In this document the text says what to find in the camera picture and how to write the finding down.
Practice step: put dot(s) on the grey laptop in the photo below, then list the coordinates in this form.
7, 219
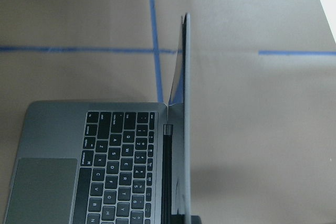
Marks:
101, 162

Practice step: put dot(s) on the blue tape line crosswise near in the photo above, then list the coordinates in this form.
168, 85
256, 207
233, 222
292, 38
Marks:
147, 50

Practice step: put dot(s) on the blue tape line lengthwise left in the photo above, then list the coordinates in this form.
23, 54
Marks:
156, 52

